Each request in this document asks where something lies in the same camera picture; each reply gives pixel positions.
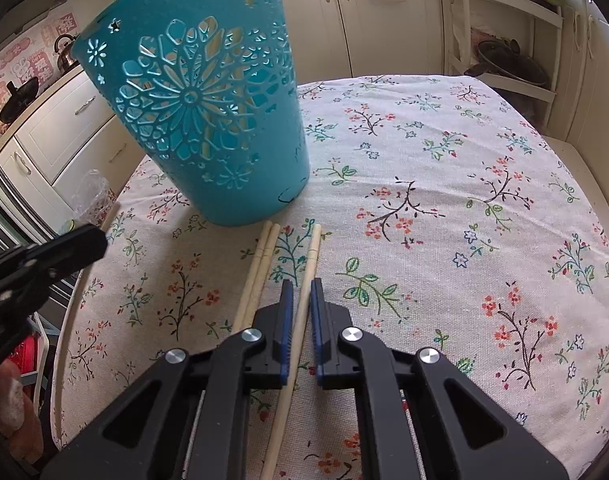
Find floral tablecloth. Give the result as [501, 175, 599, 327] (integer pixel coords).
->
[50, 76, 609, 479]

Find single cream chopstick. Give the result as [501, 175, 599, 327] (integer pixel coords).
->
[259, 223, 321, 480]

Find white lower kitchen cabinets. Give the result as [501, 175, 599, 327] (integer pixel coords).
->
[0, 0, 609, 233]

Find cream chopstick of bundle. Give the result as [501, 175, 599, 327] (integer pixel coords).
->
[242, 222, 282, 330]
[233, 221, 273, 333]

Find white shelf rack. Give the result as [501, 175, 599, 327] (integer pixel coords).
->
[442, 0, 563, 127]

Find black wok on stove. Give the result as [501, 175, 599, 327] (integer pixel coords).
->
[0, 77, 40, 125]

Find clear plastic bag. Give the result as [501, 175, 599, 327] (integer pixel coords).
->
[71, 169, 117, 226]

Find steel kettle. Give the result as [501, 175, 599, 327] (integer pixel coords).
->
[54, 34, 80, 74]

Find person's left hand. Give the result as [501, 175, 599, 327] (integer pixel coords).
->
[0, 360, 44, 464]

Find teal perforated plastic basket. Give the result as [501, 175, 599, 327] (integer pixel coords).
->
[72, 0, 310, 226]

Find dark pan on rack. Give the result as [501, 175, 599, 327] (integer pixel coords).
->
[465, 40, 549, 88]

